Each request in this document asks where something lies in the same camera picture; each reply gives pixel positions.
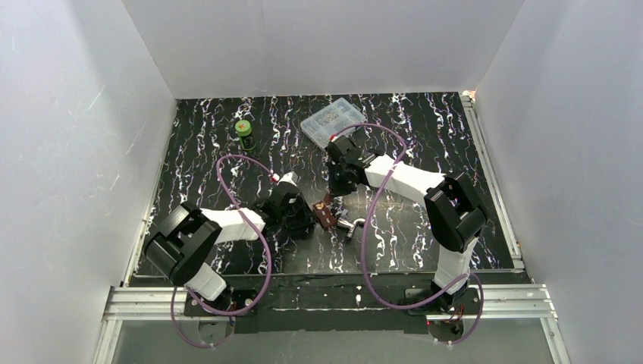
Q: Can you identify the green capped dark bottle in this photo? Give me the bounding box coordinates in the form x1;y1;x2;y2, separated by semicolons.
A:
234;120;256;151

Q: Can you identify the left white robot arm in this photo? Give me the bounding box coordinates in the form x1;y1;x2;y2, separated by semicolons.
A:
143;171;315;302

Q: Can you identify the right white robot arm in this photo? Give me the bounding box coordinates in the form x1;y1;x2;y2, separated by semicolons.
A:
325;136;489;310

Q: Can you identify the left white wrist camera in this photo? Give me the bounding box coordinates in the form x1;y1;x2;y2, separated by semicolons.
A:
271;171;300;187

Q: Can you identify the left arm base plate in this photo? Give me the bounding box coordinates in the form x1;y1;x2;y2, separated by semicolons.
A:
183;288;258;344

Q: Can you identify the clear plastic compartment box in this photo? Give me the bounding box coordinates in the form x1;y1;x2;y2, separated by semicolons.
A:
300;98;366;150

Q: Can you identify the chrome metal faucet fitting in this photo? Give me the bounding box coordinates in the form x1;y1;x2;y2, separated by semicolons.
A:
337;217;365;242

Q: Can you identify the aluminium frame rail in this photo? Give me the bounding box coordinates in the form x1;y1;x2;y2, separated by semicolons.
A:
95;92;569;363

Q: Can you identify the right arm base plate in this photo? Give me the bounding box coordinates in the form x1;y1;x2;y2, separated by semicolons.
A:
404;287;485;347

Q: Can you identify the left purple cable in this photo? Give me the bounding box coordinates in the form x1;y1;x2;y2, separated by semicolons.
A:
169;154;282;350

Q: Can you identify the red weekly pill organizer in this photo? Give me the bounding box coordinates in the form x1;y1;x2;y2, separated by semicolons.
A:
312;194;337;231

